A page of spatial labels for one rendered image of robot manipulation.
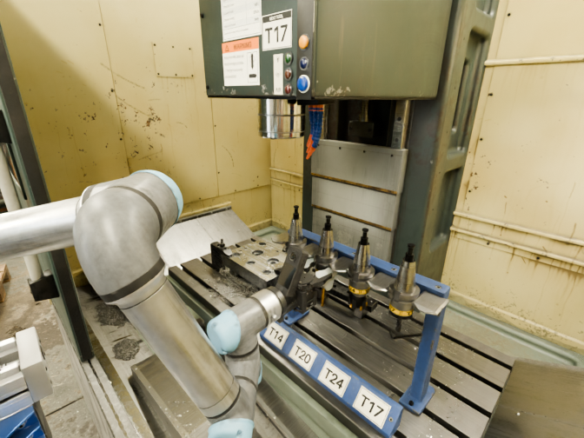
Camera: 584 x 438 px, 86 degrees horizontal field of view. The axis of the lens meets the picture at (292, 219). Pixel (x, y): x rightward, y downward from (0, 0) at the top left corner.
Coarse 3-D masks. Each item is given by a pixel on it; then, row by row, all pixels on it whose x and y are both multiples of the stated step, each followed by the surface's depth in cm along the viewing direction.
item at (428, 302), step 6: (426, 294) 67; (432, 294) 67; (414, 300) 65; (420, 300) 65; (426, 300) 65; (432, 300) 65; (438, 300) 65; (444, 300) 65; (414, 306) 64; (420, 306) 63; (426, 306) 63; (432, 306) 63; (438, 306) 63; (444, 306) 64; (426, 312) 62; (432, 312) 62; (438, 312) 62
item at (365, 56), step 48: (288, 0) 66; (336, 0) 65; (384, 0) 76; (432, 0) 91; (288, 48) 69; (336, 48) 68; (384, 48) 81; (432, 48) 98; (240, 96) 86; (288, 96) 74; (336, 96) 74; (384, 96) 87; (432, 96) 108
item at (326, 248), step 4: (324, 232) 79; (328, 232) 79; (332, 232) 80; (324, 236) 79; (328, 236) 79; (332, 236) 80; (320, 240) 81; (324, 240) 80; (328, 240) 79; (332, 240) 80; (320, 244) 81; (324, 244) 80; (328, 244) 80; (332, 244) 80; (320, 248) 81; (324, 248) 80; (328, 248) 80; (332, 248) 80; (320, 252) 81; (324, 252) 80; (328, 252) 80; (332, 252) 81
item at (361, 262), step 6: (360, 246) 72; (366, 246) 72; (360, 252) 72; (366, 252) 72; (354, 258) 74; (360, 258) 72; (366, 258) 72; (354, 264) 74; (360, 264) 73; (366, 264) 73; (354, 270) 74; (360, 270) 73; (366, 270) 73
